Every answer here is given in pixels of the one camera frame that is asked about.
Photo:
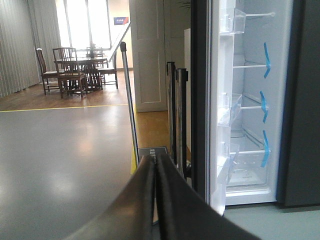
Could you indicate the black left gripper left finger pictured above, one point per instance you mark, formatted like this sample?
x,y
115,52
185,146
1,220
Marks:
x,y
130,216

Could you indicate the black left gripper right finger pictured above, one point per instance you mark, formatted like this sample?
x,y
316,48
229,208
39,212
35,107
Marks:
x,y
183,214

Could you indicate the dark grey fridge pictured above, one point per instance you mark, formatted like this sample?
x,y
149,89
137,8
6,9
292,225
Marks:
x,y
255,102

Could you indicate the grey floor sign sticker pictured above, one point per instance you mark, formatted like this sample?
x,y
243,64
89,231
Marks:
x,y
152,151

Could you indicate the dark wooden dining table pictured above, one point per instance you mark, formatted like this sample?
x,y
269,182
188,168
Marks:
x,y
80,75

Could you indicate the dark wooden chair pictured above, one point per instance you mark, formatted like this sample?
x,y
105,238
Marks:
x,y
45,74

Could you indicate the silver sign stand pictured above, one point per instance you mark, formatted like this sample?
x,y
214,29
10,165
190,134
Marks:
x,y
119,43

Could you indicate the chrome stanchion post near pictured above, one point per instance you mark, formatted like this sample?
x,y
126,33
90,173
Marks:
x,y
181,121

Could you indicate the chrome stanchion post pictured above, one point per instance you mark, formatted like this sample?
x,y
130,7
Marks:
x,y
170,82
181,121

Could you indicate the chrome stanchion post far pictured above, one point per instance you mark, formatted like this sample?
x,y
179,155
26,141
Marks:
x,y
170,82

